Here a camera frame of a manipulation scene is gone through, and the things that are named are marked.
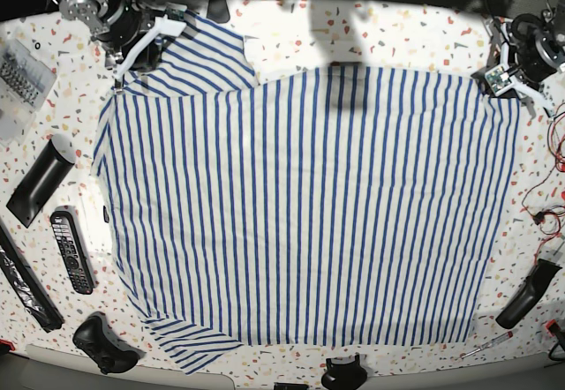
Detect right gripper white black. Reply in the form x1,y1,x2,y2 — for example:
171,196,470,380
112,4,186,79

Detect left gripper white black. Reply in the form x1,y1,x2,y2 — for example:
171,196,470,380
485,65,554,118

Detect blue white striped t-shirt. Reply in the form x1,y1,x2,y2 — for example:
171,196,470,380
92,14,520,373

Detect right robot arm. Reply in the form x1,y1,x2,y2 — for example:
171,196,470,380
51,0,186,82

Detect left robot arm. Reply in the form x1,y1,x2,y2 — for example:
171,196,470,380
479,13,564,118

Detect clear plastic screw box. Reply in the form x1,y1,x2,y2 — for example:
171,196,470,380
1,27,57,146

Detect black TV remote control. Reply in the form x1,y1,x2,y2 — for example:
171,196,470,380
49,210,95,295

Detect small red clip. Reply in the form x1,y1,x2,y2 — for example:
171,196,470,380
546,320,560,335

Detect long black bar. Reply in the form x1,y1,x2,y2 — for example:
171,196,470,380
1,224,64,333

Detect black game controller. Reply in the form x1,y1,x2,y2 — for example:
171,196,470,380
72,315,139,375

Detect black round stand bottom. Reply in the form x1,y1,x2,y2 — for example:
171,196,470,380
320,354,368,390

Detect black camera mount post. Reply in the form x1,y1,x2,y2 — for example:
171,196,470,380
207,0,230,24

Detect red and black wires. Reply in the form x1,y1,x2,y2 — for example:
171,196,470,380
520,102,565,234

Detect black curved handle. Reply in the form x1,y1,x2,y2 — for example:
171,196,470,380
496,259,561,330

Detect red handled screwdriver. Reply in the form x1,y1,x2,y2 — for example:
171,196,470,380
460,330,514,359

